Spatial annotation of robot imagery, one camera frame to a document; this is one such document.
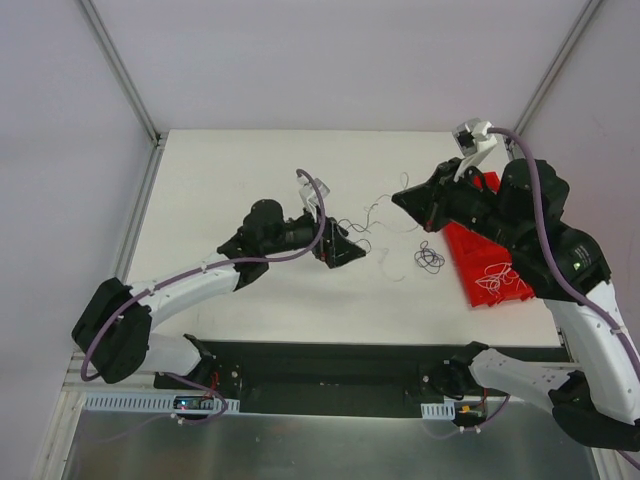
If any right white cable duct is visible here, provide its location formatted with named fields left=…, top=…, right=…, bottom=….
left=420, top=401, right=456, bottom=421

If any white cable duct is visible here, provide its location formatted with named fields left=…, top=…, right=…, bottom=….
left=420, top=401, right=456, bottom=421
left=84, top=393, right=240, bottom=415

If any red plastic compartment bin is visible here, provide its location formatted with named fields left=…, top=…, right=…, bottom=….
left=442, top=170, right=537, bottom=309

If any left aluminium frame post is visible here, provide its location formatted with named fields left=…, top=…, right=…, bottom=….
left=74, top=0, right=166, bottom=146

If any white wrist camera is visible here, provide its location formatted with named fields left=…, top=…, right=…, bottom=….
left=297, top=176, right=330, bottom=214
left=452, top=118, right=498, bottom=182

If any left white cable duct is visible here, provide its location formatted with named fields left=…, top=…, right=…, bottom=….
left=84, top=393, right=240, bottom=415

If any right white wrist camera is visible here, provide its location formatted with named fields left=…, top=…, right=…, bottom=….
left=452, top=118, right=498, bottom=182

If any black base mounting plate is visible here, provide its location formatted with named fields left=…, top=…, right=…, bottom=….
left=152, top=340, right=506, bottom=416

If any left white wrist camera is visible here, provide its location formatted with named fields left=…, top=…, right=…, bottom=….
left=297, top=176, right=330, bottom=214

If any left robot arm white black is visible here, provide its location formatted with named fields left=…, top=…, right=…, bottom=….
left=71, top=199, right=367, bottom=389

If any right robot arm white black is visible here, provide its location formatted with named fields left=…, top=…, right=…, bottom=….
left=392, top=158, right=639, bottom=452

